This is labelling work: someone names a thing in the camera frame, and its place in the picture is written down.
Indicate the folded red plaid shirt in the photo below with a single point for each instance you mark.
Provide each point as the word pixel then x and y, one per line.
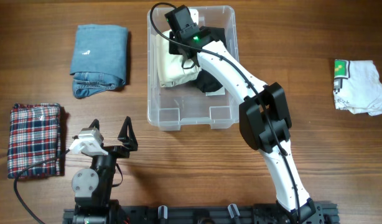
pixel 34 138

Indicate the white printed t-shirt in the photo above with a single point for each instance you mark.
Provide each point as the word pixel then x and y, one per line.
pixel 357 87

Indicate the black garment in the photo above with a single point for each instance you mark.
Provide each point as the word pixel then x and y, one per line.
pixel 206 82

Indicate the folded blue denim jeans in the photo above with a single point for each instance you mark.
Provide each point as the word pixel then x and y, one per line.
pixel 99 59

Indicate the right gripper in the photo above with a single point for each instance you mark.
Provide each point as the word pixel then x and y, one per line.
pixel 173 46

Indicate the clear plastic storage bin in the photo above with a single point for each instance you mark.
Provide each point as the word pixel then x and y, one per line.
pixel 174 107

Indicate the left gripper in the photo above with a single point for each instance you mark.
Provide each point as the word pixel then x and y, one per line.
pixel 130 141

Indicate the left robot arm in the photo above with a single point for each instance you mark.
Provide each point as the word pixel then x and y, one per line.
pixel 92 186

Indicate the white label in bin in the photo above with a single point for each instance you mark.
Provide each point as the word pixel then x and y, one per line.
pixel 217 92

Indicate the cream cloth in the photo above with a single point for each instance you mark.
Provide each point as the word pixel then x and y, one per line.
pixel 170 69

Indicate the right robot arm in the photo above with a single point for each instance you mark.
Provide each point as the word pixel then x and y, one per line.
pixel 264 118

